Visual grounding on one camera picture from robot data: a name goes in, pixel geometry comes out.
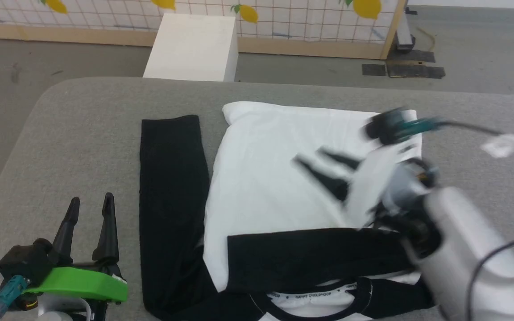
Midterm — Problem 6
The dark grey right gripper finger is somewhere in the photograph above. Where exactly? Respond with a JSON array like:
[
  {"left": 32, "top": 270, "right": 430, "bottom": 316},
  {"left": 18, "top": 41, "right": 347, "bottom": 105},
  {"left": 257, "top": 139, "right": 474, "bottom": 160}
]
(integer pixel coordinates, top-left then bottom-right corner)
[
  {"left": 292, "top": 155, "right": 352, "bottom": 202},
  {"left": 317, "top": 147, "right": 365, "bottom": 171}
]

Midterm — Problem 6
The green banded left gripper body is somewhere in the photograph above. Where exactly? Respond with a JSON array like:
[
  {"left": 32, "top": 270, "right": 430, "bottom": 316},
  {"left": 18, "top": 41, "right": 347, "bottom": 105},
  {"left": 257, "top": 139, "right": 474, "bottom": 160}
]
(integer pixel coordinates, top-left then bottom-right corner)
[{"left": 24, "top": 261, "right": 129, "bottom": 321}]

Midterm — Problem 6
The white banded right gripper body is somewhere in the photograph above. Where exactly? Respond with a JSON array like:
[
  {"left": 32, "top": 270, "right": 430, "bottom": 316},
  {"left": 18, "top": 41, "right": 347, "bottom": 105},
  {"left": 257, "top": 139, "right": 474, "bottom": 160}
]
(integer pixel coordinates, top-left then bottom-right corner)
[{"left": 343, "top": 144, "right": 420, "bottom": 229}]

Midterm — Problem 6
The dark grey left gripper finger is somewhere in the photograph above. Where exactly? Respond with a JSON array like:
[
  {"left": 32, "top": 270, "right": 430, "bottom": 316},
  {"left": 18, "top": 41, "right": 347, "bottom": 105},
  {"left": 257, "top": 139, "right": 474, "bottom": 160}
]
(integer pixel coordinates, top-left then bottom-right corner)
[
  {"left": 92, "top": 193, "right": 120, "bottom": 263},
  {"left": 52, "top": 196, "right": 81, "bottom": 258}
]

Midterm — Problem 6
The white shirt with black sleeves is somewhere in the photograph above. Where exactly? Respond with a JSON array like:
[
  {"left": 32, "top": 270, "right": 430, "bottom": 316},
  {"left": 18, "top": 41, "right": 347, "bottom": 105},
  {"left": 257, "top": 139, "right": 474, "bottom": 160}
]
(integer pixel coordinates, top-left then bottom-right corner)
[{"left": 139, "top": 102, "right": 437, "bottom": 321}]

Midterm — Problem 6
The large dark floor mat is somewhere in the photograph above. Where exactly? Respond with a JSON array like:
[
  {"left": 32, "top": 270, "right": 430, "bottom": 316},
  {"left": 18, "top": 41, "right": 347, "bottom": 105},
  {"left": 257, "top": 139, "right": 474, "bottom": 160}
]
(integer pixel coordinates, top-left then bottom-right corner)
[{"left": 386, "top": 49, "right": 446, "bottom": 80}]

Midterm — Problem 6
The grey metal stand foot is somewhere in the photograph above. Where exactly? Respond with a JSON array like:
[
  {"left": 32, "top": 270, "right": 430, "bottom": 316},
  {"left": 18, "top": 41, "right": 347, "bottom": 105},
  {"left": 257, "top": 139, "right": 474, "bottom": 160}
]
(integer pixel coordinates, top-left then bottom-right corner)
[{"left": 395, "top": 17, "right": 416, "bottom": 51}]

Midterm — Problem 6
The lemon print partition screen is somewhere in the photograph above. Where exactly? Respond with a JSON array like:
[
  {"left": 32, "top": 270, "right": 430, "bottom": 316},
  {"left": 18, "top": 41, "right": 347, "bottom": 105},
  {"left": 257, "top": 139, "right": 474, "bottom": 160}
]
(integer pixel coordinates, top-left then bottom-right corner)
[{"left": 0, "top": 0, "right": 408, "bottom": 60}]

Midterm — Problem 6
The white rectangular box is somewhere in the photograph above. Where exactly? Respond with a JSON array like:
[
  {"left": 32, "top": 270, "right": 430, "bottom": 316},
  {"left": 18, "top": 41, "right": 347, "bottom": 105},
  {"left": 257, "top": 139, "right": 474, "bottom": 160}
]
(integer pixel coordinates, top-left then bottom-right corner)
[{"left": 143, "top": 13, "right": 240, "bottom": 82}]

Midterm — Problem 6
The teal plug right camera cable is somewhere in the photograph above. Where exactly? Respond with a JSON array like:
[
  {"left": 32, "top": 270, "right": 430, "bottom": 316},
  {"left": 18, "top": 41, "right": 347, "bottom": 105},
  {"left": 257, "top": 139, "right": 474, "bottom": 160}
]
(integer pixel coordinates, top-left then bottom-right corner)
[{"left": 399, "top": 116, "right": 514, "bottom": 153}]

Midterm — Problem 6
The teal plug camera cable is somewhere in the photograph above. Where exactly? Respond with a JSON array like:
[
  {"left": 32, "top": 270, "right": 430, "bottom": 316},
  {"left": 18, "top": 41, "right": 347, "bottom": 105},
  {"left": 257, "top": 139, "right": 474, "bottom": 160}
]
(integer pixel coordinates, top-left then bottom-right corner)
[
  {"left": 399, "top": 116, "right": 514, "bottom": 153},
  {"left": 0, "top": 275, "right": 28, "bottom": 319}
]

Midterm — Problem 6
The teal plug left camera cable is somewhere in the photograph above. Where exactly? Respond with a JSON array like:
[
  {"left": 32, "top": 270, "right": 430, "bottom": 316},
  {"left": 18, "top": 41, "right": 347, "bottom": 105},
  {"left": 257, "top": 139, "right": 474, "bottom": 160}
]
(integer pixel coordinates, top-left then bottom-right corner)
[{"left": 0, "top": 275, "right": 28, "bottom": 319}]

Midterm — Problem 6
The white cable tag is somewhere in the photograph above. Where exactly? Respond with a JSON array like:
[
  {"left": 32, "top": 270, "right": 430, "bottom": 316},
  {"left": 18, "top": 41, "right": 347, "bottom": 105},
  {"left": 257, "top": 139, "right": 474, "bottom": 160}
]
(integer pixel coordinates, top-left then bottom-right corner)
[{"left": 480, "top": 134, "right": 514, "bottom": 159}]

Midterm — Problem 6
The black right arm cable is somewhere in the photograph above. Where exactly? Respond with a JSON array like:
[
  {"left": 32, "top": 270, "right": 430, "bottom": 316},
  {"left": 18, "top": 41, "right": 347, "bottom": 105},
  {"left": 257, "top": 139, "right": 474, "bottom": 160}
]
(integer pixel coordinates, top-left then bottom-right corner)
[{"left": 466, "top": 226, "right": 514, "bottom": 321}]

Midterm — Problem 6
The yellow floor cable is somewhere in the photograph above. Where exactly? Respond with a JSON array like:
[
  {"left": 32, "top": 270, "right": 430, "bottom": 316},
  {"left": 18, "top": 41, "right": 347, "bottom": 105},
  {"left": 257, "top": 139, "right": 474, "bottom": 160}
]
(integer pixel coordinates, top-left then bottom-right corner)
[{"left": 415, "top": 27, "right": 436, "bottom": 52}]

